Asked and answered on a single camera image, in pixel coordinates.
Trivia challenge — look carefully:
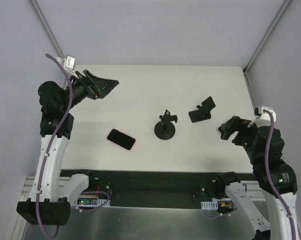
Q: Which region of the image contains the folding black phone stand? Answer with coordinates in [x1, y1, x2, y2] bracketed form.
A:
[188, 96, 216, 123]

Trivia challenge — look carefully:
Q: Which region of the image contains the pink case smartphone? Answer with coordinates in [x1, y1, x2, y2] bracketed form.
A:
[106, 129, 136, 151]

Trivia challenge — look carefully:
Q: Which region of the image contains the round base black phone stand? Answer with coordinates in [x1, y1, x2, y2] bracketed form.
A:
[154, 109, 178, 140]

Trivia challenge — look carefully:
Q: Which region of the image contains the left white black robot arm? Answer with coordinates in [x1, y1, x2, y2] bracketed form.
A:
[16, 69, 119, 226]

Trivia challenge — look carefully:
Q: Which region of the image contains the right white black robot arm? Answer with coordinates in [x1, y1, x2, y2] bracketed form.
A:
[208, 109, 300, 240]

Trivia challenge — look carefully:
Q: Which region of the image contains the white case smartphone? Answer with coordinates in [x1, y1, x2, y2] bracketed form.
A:
[217, 126, 222, 135]

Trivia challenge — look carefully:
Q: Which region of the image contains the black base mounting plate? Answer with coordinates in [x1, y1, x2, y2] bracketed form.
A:
[60, 169, 221, 210]

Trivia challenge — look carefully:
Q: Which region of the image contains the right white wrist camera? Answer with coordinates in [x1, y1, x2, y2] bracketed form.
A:
[248, 106, 277, 128]

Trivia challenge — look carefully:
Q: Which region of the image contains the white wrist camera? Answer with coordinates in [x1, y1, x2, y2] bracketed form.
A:
[248, 106, 277, 128]
[55, 55, 77, 77]

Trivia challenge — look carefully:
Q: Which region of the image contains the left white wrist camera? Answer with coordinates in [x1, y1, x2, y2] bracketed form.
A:
[55, 55, 77, 77]

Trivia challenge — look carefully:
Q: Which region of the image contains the aluminium extrusion rail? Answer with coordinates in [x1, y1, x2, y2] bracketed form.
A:
[241, 180, 261, 199]

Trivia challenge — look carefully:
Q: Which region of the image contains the right aluminium frame post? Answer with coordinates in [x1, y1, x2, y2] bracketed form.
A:
[242, 0, 295, 75]

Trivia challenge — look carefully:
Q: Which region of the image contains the aluminium frame post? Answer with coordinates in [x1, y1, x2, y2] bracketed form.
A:
[28, 0, 65, 58]
[242, 0, 295, 75]

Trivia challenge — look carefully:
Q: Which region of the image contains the right white cable duct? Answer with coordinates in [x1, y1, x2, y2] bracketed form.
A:
[200, 200, 219, 211]

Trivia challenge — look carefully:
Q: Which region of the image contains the white cable duct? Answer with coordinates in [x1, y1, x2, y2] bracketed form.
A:
[75, 198, 111, 208]
[200, 200, 219, 211]

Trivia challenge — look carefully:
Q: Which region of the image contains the left aluminium frame post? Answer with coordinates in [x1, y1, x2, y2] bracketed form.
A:
[28, 0, 65, 58]

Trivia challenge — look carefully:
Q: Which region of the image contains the left white cable duct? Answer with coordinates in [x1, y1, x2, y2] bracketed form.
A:
[75, 198, 111, 208]

